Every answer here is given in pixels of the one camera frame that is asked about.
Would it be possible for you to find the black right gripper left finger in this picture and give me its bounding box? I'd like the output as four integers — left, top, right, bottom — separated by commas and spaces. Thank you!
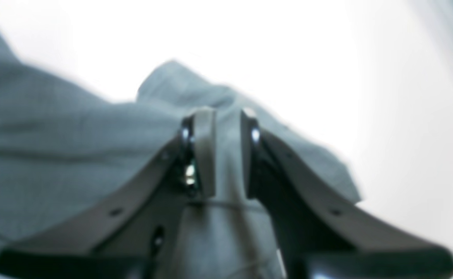
0, 109, 216, 279

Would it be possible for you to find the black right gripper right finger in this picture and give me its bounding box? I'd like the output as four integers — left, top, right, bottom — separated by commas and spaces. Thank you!
240, 109, 453, 279

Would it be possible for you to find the dark grey t-shirt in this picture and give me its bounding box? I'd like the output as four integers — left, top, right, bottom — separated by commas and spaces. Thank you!
0, 35, 361, 279

